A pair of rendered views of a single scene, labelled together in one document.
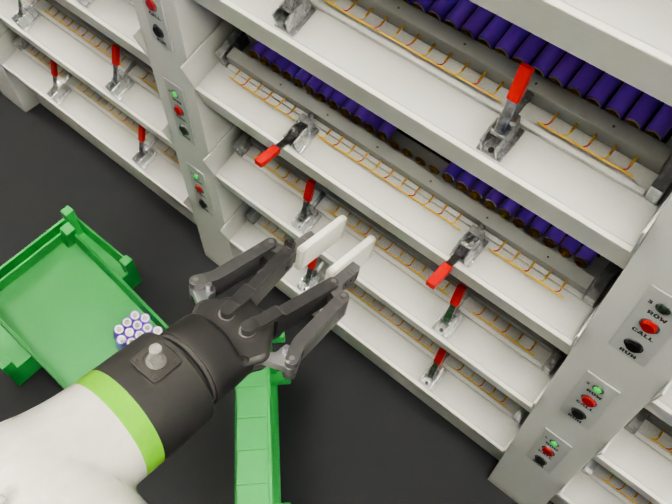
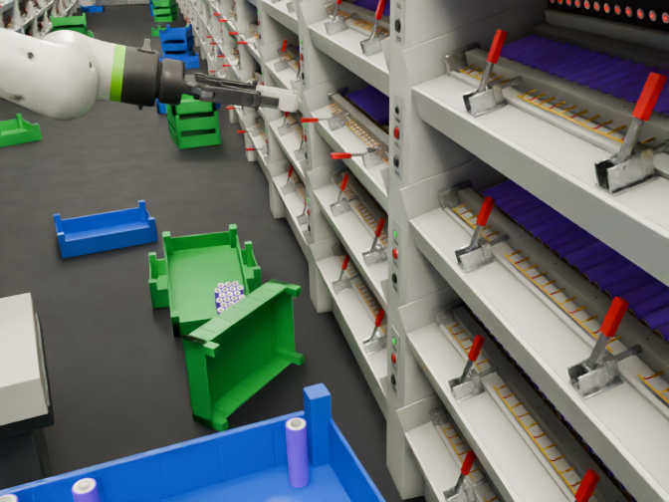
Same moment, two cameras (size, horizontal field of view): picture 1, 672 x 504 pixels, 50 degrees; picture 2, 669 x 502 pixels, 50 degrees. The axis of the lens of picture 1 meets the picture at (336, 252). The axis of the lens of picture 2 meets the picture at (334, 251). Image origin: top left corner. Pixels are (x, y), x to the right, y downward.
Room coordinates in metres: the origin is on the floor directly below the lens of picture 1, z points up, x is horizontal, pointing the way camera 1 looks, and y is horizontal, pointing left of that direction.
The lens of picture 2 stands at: (-0.57, -0.82, 0.93)
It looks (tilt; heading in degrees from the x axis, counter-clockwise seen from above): 24 degrees down; 36
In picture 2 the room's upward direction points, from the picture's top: 1 degrees counter-clockwise
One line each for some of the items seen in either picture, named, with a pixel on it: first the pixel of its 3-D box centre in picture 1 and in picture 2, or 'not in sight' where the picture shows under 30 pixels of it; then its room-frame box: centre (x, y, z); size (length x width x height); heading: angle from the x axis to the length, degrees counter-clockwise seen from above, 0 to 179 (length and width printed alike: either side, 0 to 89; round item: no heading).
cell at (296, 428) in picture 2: not in sight; (297, 451); (-0.19, -0.50, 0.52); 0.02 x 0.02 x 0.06
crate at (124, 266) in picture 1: (44, 291); (204, 273); (0.69, 0.56, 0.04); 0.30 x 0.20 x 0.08; 139
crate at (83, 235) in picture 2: not in sight; (105, 227); (0.75, 1.09, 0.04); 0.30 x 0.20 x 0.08; 149
